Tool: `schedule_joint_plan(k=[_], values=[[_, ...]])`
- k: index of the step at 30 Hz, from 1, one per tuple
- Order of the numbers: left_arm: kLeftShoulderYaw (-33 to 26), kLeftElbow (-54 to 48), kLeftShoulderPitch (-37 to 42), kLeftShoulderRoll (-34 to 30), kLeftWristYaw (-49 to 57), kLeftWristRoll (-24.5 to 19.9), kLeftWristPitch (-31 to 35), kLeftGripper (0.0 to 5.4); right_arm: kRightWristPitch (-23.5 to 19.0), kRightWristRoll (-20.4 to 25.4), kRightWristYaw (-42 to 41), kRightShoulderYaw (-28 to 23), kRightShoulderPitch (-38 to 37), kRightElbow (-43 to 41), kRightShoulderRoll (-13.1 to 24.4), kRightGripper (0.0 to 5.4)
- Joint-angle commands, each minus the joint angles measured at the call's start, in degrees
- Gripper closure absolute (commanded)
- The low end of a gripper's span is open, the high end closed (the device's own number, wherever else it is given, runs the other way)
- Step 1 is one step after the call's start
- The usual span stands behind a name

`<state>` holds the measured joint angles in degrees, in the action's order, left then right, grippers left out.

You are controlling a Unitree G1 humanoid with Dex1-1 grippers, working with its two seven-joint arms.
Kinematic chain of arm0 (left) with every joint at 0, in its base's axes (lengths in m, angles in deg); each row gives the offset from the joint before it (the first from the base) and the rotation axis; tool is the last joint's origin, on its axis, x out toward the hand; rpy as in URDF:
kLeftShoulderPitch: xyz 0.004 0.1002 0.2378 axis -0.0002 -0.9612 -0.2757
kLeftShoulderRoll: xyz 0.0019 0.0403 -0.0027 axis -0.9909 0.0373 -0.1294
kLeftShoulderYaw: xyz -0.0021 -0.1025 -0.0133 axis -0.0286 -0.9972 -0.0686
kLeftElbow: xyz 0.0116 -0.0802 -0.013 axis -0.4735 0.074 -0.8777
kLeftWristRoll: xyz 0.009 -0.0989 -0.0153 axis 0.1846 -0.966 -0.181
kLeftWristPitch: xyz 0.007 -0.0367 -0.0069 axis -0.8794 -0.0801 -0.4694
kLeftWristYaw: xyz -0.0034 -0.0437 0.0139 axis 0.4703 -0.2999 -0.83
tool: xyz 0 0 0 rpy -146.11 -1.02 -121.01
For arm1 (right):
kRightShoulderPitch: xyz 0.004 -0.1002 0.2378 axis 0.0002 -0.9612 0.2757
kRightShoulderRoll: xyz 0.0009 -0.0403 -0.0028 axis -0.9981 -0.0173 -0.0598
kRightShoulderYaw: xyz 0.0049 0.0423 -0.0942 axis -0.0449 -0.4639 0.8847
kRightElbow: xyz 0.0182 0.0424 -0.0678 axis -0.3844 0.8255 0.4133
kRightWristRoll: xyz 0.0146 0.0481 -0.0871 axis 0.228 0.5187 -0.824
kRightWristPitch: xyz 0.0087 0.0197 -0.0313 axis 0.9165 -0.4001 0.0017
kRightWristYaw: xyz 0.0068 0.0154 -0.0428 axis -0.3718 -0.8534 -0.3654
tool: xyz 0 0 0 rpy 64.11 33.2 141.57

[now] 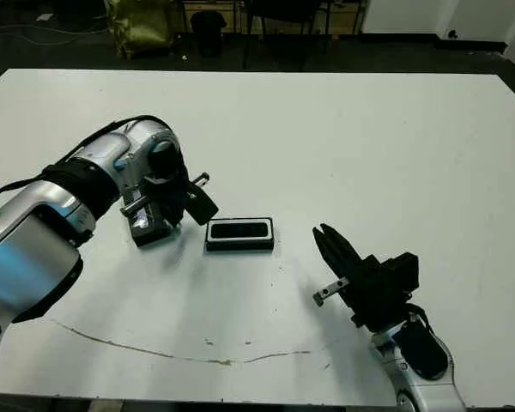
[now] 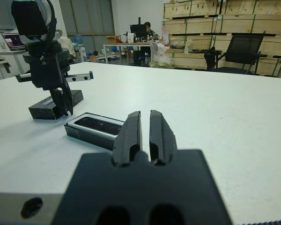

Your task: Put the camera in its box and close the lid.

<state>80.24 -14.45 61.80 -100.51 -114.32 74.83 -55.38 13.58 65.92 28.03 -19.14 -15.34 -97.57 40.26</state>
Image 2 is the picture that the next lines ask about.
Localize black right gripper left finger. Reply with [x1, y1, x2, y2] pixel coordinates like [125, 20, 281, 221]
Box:
[111, 110, 143, 168]

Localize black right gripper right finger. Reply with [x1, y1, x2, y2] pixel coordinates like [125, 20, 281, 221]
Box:
[149, 109, 179, 166]

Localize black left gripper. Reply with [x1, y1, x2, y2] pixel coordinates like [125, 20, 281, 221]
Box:
[15, 52, 95, 117]

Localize black box lid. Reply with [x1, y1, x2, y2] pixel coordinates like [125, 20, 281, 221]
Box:
[28, 90, 84, 120]

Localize slim black camera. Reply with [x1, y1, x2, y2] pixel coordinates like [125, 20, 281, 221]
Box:
[74, 116, 123, 136]

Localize black box base white insert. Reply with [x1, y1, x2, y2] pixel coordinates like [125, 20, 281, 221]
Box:
[63, 112, 126, 152]

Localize beige cloth bag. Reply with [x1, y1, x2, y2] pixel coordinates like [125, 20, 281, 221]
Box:
[58, 37, 75, 64]

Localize white side desk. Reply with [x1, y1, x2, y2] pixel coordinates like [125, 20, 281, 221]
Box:
[0, 50, 29, 82]

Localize open laptop pink screen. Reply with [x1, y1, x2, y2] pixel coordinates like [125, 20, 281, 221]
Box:
[1, 32, 27, 52]

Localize white office desk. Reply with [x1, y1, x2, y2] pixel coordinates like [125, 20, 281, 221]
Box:
[103, 41, 155, 65]

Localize black desktop monitor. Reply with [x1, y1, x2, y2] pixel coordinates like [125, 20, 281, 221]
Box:
[130, 17, 148, 38]

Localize seated person dark clothes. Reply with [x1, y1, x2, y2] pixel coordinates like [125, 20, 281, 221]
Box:
[144, 21, 159, 41]

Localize black office chair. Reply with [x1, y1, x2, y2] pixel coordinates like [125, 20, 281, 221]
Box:
[213, 30, 267, 75]

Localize wooden crates stack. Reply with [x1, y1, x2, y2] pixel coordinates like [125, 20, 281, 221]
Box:
[163, 0, 281, 78]

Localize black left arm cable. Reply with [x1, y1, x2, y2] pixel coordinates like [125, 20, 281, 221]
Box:
[39, 0, 59, 63]

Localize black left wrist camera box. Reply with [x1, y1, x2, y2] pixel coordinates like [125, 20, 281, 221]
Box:
[11, 0, 49, 36]

